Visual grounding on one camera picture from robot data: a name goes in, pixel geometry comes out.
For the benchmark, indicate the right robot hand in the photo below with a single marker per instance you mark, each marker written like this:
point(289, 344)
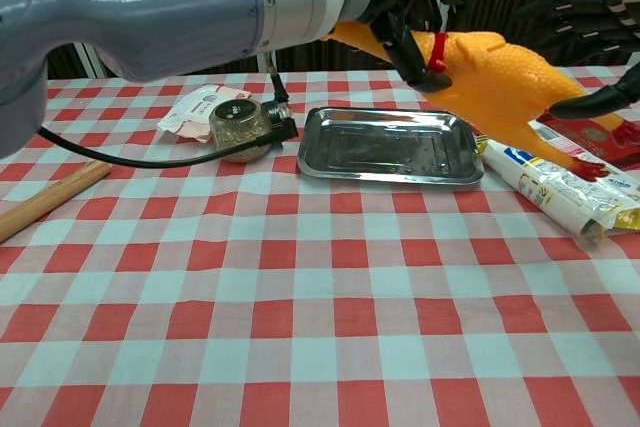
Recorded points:
point(590, 17)

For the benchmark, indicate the yellow rubber chicken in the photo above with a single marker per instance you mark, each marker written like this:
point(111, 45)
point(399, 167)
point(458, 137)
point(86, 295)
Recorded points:
point(500, 82)

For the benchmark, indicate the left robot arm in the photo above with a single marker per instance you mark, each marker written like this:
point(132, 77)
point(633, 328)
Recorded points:
point(150, 7)

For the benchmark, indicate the metal tray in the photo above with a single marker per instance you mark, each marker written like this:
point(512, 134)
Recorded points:
point(390, 147)

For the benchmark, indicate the red certificate booklet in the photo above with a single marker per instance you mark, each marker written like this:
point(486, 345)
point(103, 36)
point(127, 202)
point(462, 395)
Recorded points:
point(595, 139)

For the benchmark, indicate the white snack packet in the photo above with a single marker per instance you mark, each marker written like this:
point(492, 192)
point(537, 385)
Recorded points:
point(550, 187)

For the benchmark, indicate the glass jar with black lid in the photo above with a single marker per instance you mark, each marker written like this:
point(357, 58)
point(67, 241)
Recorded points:
point(235, 129)

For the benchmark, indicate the white wet wipes packet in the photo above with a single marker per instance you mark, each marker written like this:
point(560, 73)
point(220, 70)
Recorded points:
point(190, 112)

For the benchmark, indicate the red white checkered tablecloth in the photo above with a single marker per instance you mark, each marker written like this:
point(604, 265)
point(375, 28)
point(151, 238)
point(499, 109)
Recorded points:
point(320, 307)

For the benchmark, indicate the wooden stick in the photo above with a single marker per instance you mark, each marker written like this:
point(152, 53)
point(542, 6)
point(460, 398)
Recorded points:
point(45, 202)

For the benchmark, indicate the white metal partition post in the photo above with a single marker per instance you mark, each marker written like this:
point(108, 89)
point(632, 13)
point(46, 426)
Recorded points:
point(266, 61)
point(97, 62)

